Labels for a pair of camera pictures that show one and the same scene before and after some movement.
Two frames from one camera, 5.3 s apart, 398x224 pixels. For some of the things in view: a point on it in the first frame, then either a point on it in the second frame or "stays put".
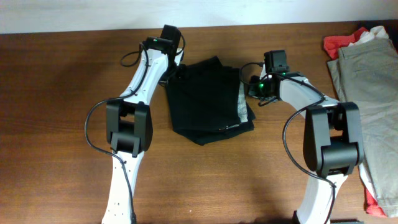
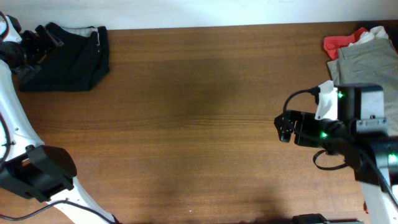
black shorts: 204,102 → 83,61
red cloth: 332,43 stays put
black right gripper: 255,90 → 297,128
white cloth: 376,32 stays put
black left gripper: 170,73 → 40,42
